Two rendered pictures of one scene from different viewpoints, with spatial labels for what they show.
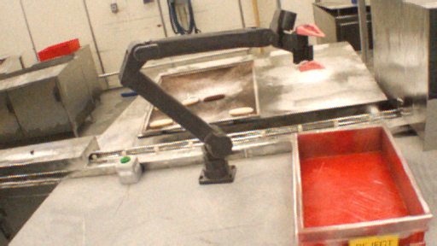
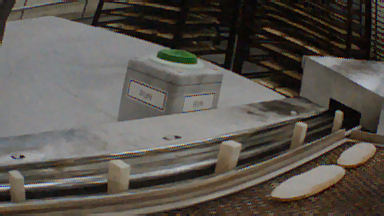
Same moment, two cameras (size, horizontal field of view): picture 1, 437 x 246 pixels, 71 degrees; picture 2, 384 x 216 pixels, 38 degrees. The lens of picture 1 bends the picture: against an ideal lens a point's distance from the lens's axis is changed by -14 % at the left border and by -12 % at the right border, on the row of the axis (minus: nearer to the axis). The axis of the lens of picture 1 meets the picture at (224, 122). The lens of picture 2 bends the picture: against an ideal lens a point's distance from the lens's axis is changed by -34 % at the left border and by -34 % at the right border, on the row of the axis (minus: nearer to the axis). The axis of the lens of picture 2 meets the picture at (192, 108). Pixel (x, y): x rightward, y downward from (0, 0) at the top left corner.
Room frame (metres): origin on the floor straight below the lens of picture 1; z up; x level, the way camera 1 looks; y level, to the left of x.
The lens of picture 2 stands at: (1.48, -0.30, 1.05)
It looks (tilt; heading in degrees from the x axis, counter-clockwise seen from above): 14 degrees down; 117
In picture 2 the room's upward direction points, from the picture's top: 12 degrees clockwise
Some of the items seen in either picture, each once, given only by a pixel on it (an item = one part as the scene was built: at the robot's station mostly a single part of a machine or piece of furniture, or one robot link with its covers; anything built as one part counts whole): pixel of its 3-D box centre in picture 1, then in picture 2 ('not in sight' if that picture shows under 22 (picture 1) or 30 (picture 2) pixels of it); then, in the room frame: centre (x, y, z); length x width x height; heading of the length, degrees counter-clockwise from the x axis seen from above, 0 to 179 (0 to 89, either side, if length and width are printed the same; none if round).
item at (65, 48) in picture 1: (59, 49); not in sight; (4.53, 1.99, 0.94); 0.51 x 0.36 x 0.13; 86
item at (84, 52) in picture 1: (69, 84); not in sight; (4.53, 1.99, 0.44); 0.70 x 0.55 x 0.87; 82
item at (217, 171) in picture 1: (215, 166); not in sight; (1.01, 0.06, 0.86); 0.12 x 0.09 x 0.08; 76
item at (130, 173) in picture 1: (131, 173); (166, 118); (1.11, 0.38, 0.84); 0.08 x 0.08 x 0.11; 82
